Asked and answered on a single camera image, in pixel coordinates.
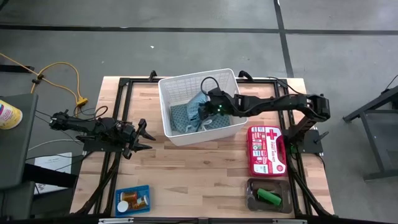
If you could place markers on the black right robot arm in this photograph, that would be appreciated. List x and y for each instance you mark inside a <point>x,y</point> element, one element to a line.
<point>273,102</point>

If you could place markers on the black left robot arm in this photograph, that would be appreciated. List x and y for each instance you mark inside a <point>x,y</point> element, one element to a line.
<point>84,124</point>

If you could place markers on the silver aluminium bar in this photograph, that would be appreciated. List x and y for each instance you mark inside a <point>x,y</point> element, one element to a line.
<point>289,221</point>
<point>115,220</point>

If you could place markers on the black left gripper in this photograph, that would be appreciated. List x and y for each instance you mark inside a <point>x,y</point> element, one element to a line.
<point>129,135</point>

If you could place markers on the black metal side table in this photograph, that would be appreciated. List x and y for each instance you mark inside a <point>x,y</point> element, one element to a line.
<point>371,140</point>

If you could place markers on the yellow white wipes canister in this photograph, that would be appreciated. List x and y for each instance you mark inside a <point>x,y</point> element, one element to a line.
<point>9,115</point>

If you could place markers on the blue patterned gown white ties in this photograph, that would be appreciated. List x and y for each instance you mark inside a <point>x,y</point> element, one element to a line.
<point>180,118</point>

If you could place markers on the black floor bar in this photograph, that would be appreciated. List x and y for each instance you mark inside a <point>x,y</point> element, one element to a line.
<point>15,68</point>

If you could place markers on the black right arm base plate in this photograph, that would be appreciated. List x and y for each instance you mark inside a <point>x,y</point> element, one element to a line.
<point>312,144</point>

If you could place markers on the black aluminium table frame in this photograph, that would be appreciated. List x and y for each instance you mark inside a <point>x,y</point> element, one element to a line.
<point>140,81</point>

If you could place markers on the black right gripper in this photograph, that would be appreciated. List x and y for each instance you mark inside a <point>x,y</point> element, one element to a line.
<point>222,104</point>

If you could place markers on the dark grey side cart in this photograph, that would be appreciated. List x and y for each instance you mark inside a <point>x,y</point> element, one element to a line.
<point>15,140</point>

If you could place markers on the dark grey plastic bin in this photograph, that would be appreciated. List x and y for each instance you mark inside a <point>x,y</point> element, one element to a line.
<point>286,207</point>

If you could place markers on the white paper sheet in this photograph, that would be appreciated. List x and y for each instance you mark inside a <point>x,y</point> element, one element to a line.
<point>53,161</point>

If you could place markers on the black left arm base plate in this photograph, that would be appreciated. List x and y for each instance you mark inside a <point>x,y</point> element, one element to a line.
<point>96,147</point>

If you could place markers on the blue plastic tray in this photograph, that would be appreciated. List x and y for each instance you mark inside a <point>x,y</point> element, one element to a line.
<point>117,190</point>

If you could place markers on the white perforated plastic basket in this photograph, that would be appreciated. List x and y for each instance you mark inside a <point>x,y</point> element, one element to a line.
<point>186,85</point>

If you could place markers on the green cylindrical roll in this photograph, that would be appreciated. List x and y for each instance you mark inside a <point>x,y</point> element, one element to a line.
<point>269,196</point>

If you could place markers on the red first aid kit case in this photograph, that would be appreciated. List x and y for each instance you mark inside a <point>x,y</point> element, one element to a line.
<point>267,149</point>

